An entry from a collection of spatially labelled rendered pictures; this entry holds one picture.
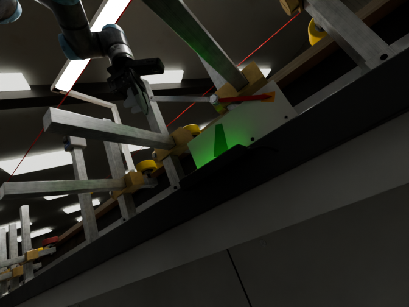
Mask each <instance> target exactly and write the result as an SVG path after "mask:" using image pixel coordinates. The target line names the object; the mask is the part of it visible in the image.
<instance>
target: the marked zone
mask: <svg viewBox="0 0 409 307"><path fill-rule="evenodd" d="M227 150H228V146H227V143H226V138H225V133H224V130H223V125H222V123H221V124H217V125H215V143H214V157H217V156H219V155H221V154H222V153H224V152H225V151H227Z"/></svg>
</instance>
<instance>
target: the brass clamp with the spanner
mask: <svg viewBox="0 0 409 307"><path fill-rule="evenodd" d="M241 72H242V74H243V75H244V76H245V78H246V80H247V81H248V84H246V85H245V86H244V87H243V88H241V89H240V90H239V91H237V90H236V89H235V88H234V87H233V86H232V85H231V84H230V83H228V82H227V83H225V84H224V85H223V86H222V87H221V88H220V89H218V90H217V91H216V92H215V94H217V95H218V96H220V97H221V98H226V97H240V96H252V95H253V94H254V93H255V92H257V91H258V90H260V89H261V88H262V87H263V86H265V85H266V84H267V83H268V81H267V79H266V78H265V76H264V75H263V73H262V71H261V70H260V69H259V67H258V66H257V65H256V63H255V62H254V61H252V62H251V63H250V64H249V65H247V66H246V67H245V68H243V70H241ZM231 103H232V102H221V103H220V105H218V106H215V105H213V106H214V108H215V109H216V110H217V112H218V113H219V114H221V115H224V114H225V113H226V112H228V111H229V110H228V108H227V106H228V105H229V104H231Z"/></svg>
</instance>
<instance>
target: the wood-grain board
mask: <svg viewBox="0 0 409 307"><path fill-rule="evenodd" d="M407 1H408V0H372V1H371V2H370V3H368V4H367V5H365V6H364V7H363V8H362V9H360V10H359V11H358V12H357V13H355V15H356V16H358V17H359V18H360V19H361V20H362V21H363V22H364V23H365V24H366V25H367V26H368V27H371V26H373V25H374V24H375V23H377V22H378V21H380V20H381V19H382V18H384V17H385V16H387V15H388V14H390V13H391V12H392V11H394V10H395V9H397V8H398V7H400V6H401V5H402V4H404V3H405V2H407ZM340 48H341V47H340V46H339V45H338V44H337V43H336V42H335V40H334V39H333V38H332V37H331V36H330V35H329V34H327V35H326V36H325V37H323V38H322V39H321V40H320V41H318V42H317V43H315V44H314V45H313V46H311V47H310V48H308V50H306V51H305V52H303V53H302V54H301V55H299V56H298V57H297V58H295V59H294V60H293V61H291V62H290V63H289V64H288V65H286V66H285V67H283V68H282V69H281V70H280V71H278V72H277V73H276V74H274V75H273V76H271V77H270V78H269V79H268V80H267V81H268V83H269V82H271V81H272V80H274V81H275V83H276V84H277V86H278V87H279V89H280V90H282V89H283V88H285V87H286V86H287V85H289V84H290V83H292V82H293V81H294V80H296V79H297V78H298V77H300V76H302V75H303V74H304V73H306V72H307V71H308V70H310V69H312V68H313V67H314V66H316V65H317V64H319V63H320V62H322V61H323V60H324V59H325V58H327V57H328V56H330V55H331V54H333V53H334V52H335V51H337V50H339V49H340ZM227 113H229V111H228V112H226V113H225V114H224V115H226V114H227ZM224 115H220V116H219V117H217V118H216V119H215V120H213V121H212V122H211V123H209V124H208V125H207V126H206V127H204V128H203V129H201V130H200V131H201V133H202V132H203V131H205V130H206V129H207V128H208V127H210V126H211V125H213V124H214V123H215V122H217V121H218V120H219V119H221V118H222V117H224ZM189 154H190V153H184V152H183V153H182V154H181V155H180V156H178V159H179V161H181V160H182V159H183V158H185V157H187V156H188V155H189ZM156 167H157V170H156V171H155V172H153V173H151V174H150V176H151V178H157V177H158V176H159V175H161V174H162V173H164V172H165V171H166V170H165V167H164V165H159V164H156ZM118 204H119V202H118V200H114V199H112V198H110V199H109V200H107V201H106V202H105V203H103V204H102V205H101V206H100V207H98V208H97V209H95V210H94V214H95V218H96V220H97V219H98V218H100V217H101V216H103V215H104V214H105V213H107V212H109V210H111V209H113V208H114V207H115V206H117V205H118ZM83 229H84V228H83V221H82V220H81V221H80V222H78V223H77V224H75V225H74V226H73V227H72V228H70V229H69V230H68V231H66V232H65V233H63V234H62V235H61V236H60V237H58V242H57V243H56V244H53V246H52V247H56V248H57V247H59V246H60V245H62V244H63V243H64V242H66V241H67V240H68V239H70V238H72V237H73V236H74V235H76V234H77V233H78V232H80V231H82V230H83Z"/></svg>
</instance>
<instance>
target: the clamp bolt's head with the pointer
mask: <svg viewBox="0 0 409 307"><path fill-rule="evenodd" d="M269 97H272V96H269V95H266V94H261V95H254V96H240V97H226V98H221V97H220V102H219V103H218V104H217V105H215V106H218V105H220V103H221V102H235V101H251V100H261V99H267V98H269ZM216 100H217V96H215V95H212V96H211V98H210V101H211V102H212V103H214V102H215V101H216Z"/></svg>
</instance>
